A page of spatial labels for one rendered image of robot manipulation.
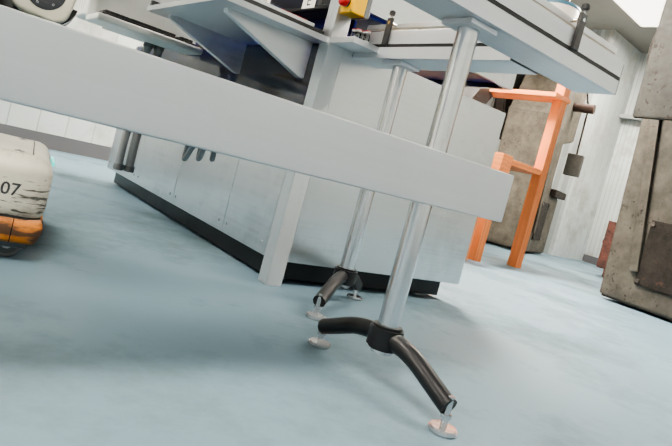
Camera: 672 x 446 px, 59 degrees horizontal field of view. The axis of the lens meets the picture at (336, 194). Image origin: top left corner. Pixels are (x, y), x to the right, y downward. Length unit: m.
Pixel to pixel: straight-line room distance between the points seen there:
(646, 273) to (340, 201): 3.19
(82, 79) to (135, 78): 0.07
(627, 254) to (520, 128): 3.38
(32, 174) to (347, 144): 0.90
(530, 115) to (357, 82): 5.98
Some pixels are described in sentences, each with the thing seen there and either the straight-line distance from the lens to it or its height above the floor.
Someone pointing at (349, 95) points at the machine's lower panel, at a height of 0.72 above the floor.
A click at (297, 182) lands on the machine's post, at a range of 2.05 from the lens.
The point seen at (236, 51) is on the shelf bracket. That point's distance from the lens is 2.57.
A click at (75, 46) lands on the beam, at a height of 0.53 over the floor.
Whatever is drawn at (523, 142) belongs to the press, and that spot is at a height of 1.37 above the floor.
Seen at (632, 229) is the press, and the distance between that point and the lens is 5.06.
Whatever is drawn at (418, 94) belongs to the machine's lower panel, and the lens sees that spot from 2.35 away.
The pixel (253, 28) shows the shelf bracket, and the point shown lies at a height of 0.83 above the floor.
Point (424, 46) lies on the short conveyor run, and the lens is 1.88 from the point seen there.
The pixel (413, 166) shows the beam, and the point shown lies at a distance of 1.26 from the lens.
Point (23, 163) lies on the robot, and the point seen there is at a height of 0.26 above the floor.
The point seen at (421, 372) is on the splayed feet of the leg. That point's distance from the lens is 1.30.
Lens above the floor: 0.46
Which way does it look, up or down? 3 degrees down
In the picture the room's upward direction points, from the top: 15 degrees clockwise
